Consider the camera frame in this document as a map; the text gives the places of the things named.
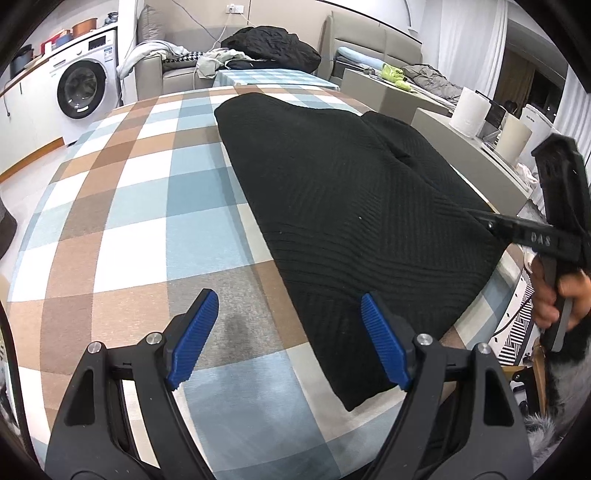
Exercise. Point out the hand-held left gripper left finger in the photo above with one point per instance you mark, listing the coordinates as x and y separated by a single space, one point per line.
194 337

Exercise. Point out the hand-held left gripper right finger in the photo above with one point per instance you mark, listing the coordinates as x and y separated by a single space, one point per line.
385 341

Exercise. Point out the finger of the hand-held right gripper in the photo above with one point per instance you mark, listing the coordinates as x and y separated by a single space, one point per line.
496 224

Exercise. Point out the black knit sweater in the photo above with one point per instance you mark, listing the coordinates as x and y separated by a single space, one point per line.
346 207

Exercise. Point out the person's right forearm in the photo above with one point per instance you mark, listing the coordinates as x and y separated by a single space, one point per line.
565 387

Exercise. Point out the person's right hand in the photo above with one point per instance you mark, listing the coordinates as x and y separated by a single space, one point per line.
579 295

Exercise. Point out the cream cylinder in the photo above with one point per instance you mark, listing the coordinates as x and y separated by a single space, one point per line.
514 138

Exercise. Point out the white appliance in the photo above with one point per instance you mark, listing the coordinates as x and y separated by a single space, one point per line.
540 122

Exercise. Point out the grey low cabinet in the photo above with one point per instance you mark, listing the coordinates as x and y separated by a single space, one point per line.
461 152

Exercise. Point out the dark box with label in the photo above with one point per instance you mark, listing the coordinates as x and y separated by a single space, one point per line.
495 117

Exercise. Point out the black and white patterned rug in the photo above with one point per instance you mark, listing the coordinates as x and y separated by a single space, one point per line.
517 323

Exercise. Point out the white paper towel roll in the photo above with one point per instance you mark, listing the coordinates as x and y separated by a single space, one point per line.
470 113

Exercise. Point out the checked tablecloth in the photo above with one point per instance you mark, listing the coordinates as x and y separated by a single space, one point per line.
138 207

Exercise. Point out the grey jacket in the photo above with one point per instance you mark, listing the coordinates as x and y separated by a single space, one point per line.
431 81

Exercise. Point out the grey bedside cabinet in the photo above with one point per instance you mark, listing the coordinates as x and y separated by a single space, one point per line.
383 99

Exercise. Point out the green toy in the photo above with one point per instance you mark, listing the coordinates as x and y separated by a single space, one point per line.
395 76

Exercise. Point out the white curtain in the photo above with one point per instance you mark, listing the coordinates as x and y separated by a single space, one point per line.
471 37

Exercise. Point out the blue pillow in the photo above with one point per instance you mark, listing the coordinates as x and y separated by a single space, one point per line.
358 55

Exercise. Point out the grey bed headboard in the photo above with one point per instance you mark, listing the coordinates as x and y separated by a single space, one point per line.
369 32

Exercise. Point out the grey sofa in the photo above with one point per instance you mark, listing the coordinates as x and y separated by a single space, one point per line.
175 78

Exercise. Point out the small table with teal cloth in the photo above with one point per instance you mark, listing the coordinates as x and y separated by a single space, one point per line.
277 77

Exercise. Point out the white kitchen counter cabinet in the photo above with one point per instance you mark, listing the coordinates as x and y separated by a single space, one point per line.
27 124

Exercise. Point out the white washing machine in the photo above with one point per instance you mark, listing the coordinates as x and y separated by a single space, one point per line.
83 87

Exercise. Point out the grey-white garment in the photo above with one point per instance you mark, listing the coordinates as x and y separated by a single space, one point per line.
214 62

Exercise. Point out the houndstooth cushion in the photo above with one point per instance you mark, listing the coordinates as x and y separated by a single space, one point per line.
182 57

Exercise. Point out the black puffy jacket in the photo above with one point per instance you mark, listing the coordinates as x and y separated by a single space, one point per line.
272 46

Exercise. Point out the light blue-grey cloth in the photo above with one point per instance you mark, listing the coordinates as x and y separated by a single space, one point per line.
143 53

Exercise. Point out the grey sofa pillow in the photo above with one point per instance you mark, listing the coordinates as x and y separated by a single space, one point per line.
151 25

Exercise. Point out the red container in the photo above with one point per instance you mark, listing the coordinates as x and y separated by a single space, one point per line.
50 47

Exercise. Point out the black cooking pot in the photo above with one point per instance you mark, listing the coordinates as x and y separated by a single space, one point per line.
22 62

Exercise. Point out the copper pot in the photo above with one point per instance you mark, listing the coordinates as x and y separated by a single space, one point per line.
84 27

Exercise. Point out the white wall socket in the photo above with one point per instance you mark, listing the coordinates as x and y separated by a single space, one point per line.
235 8

